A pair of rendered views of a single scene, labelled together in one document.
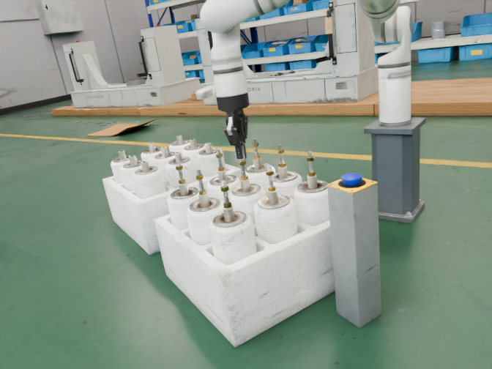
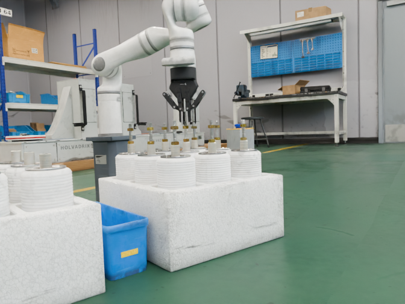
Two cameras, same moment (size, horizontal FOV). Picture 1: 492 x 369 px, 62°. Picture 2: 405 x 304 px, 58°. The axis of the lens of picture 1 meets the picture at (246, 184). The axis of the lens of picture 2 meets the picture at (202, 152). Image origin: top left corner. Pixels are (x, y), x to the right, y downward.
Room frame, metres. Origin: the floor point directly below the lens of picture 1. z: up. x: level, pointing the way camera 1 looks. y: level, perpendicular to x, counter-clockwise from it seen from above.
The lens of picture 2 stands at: (1.07, 1.07, 0.32)
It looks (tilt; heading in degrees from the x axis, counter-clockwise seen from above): 4 degrees down; 262
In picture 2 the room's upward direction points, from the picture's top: 2 degrees counter-clockwise
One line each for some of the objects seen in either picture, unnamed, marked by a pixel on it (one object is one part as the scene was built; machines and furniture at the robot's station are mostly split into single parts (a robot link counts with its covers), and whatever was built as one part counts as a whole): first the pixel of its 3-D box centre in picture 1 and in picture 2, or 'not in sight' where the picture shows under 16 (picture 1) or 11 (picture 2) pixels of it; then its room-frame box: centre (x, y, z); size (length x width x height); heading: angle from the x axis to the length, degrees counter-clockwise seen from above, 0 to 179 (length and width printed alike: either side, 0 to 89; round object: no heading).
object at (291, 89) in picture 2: not in sight; (293, 88); (-1.17, -4.44, 0.87); 0.40 x 0.30 x 0.23; 127
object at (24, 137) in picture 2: not in sight; (26, 137); (2.08, -2.13, 0.29); 0.30 x 0.30 x 0.06
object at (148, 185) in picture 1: (152, 196); (49, 213); (1.28, 0.31, 0.16); 0.10 x 0.10 x 0.18
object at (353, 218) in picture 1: (355, 252); (241, 172); (0.75, -0.21, 0.16); 0.07 x 0.07 x 0.31; 30
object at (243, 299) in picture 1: (254, 246); (188, 206); (0.97, 0.00, 0.09); 0.39 x 0.39 x 0.18; 30
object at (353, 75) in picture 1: (283, 50); not in sight; (3.48, -0.46, 0.45); 1.45 x 0.57 x 0.74; 51
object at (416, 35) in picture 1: (402, 33); not in sight; (5.39, -2.23, 0.36); 0.50 x 0.38 x 0.21; 142
